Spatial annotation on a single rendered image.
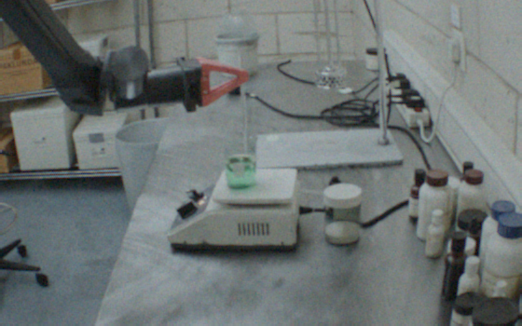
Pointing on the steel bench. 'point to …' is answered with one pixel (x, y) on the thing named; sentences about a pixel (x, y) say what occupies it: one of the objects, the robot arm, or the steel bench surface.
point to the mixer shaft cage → (330, 75)
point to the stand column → (380, 62)
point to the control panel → (198, 207)
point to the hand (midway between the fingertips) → (241, 75)
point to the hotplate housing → (242, 225)
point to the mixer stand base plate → (325, 150)
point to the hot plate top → (267, 186)
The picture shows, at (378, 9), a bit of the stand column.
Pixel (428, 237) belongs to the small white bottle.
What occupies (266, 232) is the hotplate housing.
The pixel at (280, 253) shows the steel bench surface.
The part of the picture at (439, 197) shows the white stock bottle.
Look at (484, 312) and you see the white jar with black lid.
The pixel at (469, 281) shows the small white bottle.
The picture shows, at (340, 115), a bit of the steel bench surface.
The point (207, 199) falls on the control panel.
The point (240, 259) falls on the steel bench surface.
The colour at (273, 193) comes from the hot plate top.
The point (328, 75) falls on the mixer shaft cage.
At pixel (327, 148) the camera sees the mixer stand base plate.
